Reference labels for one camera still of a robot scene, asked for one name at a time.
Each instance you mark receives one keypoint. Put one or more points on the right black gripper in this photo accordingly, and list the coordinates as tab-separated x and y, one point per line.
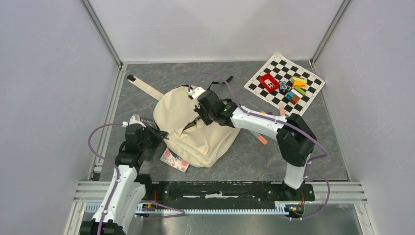
200	108

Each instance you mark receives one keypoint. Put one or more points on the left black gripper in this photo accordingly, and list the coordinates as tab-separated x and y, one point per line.
155	133

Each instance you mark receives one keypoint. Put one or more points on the cream canvas backpack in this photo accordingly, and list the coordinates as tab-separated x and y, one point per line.
188	136

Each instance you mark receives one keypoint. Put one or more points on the grey orange highlighter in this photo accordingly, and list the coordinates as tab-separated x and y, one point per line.
260	138

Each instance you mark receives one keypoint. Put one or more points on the light orange highlighter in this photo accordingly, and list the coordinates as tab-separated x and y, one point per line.
281	110

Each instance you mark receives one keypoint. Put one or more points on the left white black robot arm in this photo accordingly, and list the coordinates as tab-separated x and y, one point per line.
127	187

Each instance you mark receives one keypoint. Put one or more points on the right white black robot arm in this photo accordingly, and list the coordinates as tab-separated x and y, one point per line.
295	139

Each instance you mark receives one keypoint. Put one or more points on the black dark book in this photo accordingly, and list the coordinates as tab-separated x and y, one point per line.
148	121

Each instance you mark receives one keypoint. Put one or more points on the floral cover book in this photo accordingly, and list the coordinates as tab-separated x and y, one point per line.
171	159

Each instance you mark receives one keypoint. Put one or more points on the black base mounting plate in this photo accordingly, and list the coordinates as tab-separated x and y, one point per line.
211	195

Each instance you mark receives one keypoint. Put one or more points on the red toy block house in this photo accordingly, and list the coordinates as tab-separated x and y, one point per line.
269	83

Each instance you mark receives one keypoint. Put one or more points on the black white checkerboard mat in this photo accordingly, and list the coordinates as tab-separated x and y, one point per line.
283	69

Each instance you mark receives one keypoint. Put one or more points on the blue owl toy figure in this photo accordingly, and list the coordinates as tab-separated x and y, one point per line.
284	87

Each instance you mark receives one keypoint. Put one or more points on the blue orange toy block stack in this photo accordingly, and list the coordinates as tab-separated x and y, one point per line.
294	96

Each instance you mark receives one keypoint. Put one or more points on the green orange toy block stack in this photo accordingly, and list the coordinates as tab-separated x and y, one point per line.
298	84

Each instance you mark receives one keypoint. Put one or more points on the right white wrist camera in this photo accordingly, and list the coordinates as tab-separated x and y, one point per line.
194	93

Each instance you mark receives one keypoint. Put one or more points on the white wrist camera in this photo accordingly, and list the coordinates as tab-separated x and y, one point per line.
194	93
134	119

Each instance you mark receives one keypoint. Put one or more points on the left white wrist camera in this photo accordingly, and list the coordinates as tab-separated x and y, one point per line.
134	119

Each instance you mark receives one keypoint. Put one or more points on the white slotted cable duct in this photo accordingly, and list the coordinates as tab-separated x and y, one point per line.
278	209

